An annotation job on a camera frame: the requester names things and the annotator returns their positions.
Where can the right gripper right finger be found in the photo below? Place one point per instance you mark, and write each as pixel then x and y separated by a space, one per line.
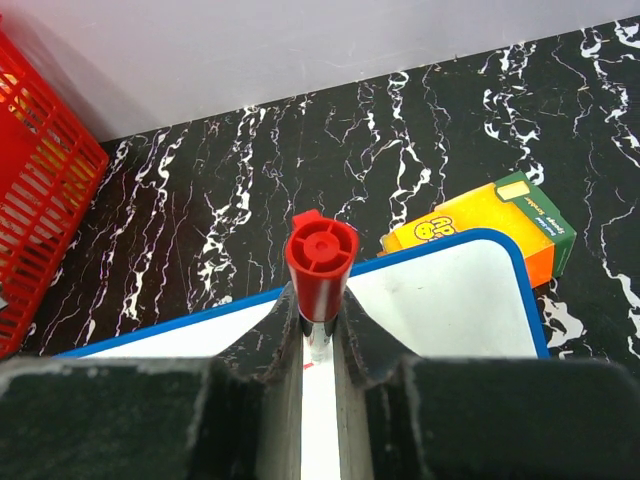
pixel 402 416

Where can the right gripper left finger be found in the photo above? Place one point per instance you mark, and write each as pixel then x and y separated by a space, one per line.
pixel 231 415

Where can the white blue-framed whiteboard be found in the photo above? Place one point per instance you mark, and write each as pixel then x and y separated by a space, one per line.
pixel 466 298

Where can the red whiteboard marker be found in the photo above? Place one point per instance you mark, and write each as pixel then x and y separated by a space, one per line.
pixel 320 254

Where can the orange juice carton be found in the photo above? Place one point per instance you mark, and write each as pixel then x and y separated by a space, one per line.
pixel 513 206

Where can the red plastic shopping basket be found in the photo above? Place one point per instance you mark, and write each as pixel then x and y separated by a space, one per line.
pixel 51 167

